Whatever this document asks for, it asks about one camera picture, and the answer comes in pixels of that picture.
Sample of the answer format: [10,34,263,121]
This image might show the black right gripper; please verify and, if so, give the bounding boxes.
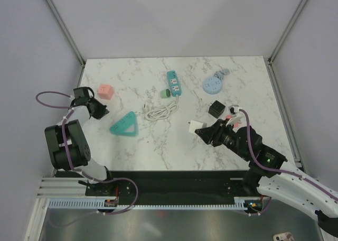
[194,118,249,160]

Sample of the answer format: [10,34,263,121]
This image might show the white charger plug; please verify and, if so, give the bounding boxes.
[188,120,207,134]

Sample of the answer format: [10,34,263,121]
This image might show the pink cube socket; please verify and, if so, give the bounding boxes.
[97,84,114,100]

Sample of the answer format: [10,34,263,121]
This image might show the teal triangular power strip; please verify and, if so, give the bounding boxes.
[109,112,138,137]

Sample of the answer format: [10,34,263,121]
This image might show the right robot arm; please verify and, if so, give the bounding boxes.
[194,119,337,237]

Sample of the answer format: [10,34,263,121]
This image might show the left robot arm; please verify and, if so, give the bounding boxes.
[44,87,116,195]

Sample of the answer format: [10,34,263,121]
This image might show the pink plug adapter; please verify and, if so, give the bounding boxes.
[226,115,242,128]

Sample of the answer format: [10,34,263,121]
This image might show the green plug adapter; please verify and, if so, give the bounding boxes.
[160,89,171,99]

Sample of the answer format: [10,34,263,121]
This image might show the black cube charger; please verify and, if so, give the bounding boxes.
[208,100,226,118]

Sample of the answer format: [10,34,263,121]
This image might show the blue round power strip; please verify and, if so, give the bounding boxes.
[202,76,222,95]

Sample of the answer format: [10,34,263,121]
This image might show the blue rectangular power strip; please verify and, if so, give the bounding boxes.
[166,70,182,97]

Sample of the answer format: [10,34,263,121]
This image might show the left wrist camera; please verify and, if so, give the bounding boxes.
[71,87,95,106]

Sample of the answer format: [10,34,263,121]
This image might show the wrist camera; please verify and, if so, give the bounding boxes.
[228,105,244,118]
[71,87,95,106]

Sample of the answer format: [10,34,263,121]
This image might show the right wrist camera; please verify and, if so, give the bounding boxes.
[228,105,244,118]

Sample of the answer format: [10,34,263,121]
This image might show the white coiled power cord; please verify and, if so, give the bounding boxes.
[143,95,181,121]

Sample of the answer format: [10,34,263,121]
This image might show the grey coiled cord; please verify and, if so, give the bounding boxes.
[213,68,231,79]

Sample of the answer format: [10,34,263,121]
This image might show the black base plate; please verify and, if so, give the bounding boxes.
[86,170,260,205]

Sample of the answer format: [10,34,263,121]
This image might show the white cable duct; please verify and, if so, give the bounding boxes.
[48,198,247,210]

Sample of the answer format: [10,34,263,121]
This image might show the right aluminium frame post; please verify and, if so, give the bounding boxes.
[267,0,317,64]

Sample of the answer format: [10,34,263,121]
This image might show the aluminium frame post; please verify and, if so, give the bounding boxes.
[267,0,317,64]
[44,0,86,68]

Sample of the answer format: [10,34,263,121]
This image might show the left aluminium frame post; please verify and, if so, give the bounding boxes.
[44,0,86,68]

